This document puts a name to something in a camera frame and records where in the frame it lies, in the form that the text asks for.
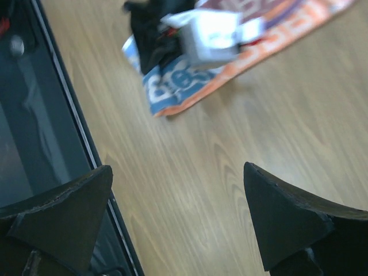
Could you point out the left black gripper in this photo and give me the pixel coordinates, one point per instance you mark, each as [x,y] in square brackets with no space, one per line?
[154,47]

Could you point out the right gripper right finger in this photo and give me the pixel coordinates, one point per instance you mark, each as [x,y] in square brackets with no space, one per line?
[299,233]

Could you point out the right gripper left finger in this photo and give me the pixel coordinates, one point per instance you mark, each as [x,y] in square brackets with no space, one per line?
[54,233]

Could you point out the lettered beige towel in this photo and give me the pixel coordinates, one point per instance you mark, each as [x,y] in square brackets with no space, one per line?
[179,85]

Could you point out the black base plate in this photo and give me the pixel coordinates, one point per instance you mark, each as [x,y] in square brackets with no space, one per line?
[45,141]

